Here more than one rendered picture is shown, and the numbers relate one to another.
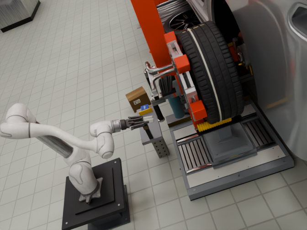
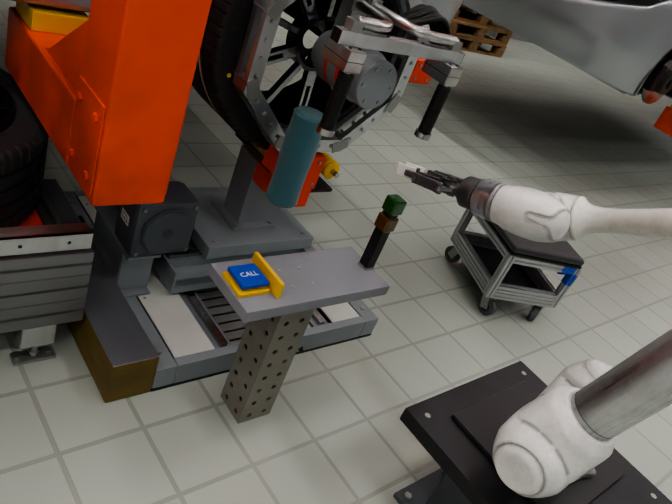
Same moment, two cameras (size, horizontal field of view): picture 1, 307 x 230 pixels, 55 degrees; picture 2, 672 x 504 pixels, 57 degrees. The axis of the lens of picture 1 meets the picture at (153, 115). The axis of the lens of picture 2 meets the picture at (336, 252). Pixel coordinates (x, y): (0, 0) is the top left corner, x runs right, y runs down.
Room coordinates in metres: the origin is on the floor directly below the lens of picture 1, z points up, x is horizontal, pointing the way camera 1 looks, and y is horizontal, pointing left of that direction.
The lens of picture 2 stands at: (2.89, 0.78, 1.26)
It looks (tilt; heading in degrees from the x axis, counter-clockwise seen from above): 30 degrees down; 213
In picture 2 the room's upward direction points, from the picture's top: 23 degrees clockwise
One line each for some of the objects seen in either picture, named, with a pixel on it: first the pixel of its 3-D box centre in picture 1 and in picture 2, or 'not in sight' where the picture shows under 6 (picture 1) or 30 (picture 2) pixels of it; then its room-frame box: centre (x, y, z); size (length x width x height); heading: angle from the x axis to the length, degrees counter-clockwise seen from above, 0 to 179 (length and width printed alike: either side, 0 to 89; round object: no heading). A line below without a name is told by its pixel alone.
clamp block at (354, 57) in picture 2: (150, 71); (343, 53); (1.82, -0.11, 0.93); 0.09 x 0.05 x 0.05; 83
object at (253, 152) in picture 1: (224, 137); (220, 239); (1.67, -0.47, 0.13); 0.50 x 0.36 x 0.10; 173
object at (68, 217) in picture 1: (100, 200); (512, 493); (1.58, 0.69, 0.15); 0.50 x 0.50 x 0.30; 84
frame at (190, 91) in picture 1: (185, 82); (336, 56); (1.63, -0.29, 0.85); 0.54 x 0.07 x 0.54; 173
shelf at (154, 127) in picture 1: (148, 123); (304, 279); (1.88, 0.06, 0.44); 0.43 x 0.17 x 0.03; 173
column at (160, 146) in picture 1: (156, 138); (266, 349); (1.91, 0.06, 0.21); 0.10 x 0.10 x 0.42; 83
